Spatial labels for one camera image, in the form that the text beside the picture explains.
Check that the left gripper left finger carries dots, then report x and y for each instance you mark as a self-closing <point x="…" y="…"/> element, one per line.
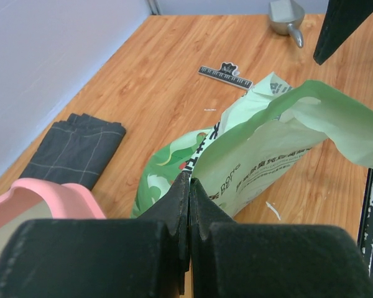
<point x="142" y="257"/>

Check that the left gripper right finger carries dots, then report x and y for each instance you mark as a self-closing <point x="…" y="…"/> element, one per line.
<point x="231" y="259"/>

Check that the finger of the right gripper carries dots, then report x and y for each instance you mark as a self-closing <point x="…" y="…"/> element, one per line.
<point x="342" y="18"/>

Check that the grey metal scoop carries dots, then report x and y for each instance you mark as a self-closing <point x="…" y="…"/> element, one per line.
<point x="285" y="17"/>

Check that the piano pattern bag clip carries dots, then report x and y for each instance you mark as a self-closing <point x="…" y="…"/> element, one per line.
<point x="227" y="73"/>

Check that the green litter bag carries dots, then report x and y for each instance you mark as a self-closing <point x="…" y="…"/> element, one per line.
<point x="257" y="140"/>

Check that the pink litter box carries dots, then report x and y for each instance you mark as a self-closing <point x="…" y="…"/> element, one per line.
<point x="30" y="198"/>

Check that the dark checked folded cloth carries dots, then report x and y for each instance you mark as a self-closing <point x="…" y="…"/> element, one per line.
<point x="76" y="150"/>

